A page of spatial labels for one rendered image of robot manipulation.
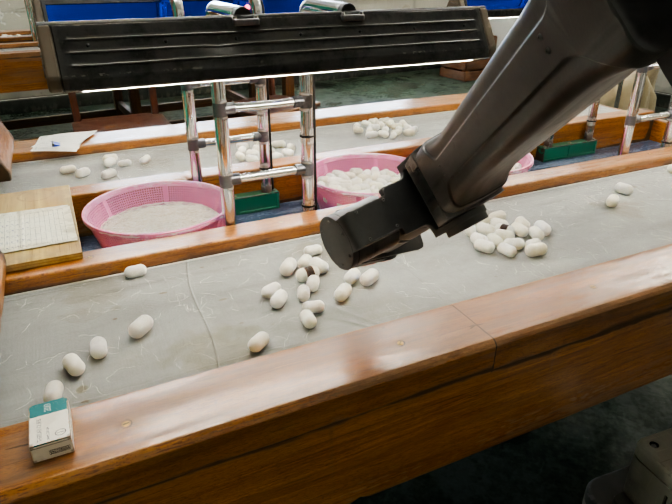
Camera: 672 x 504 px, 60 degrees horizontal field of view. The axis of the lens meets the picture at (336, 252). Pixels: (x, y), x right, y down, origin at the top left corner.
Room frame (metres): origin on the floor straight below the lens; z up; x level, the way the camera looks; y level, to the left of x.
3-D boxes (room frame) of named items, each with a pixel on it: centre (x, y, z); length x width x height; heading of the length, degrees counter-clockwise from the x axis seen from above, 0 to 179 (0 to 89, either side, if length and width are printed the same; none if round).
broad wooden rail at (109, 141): (1.76, 0.02, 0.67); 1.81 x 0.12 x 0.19; 116
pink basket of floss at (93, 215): (1.00, 0.33, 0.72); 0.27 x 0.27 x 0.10
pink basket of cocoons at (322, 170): (1.19, -0.07, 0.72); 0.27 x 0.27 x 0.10
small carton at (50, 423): (0.42, 0.27, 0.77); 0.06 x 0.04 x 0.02; 26
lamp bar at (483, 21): (0.82, 0.05, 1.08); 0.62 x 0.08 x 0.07; 116
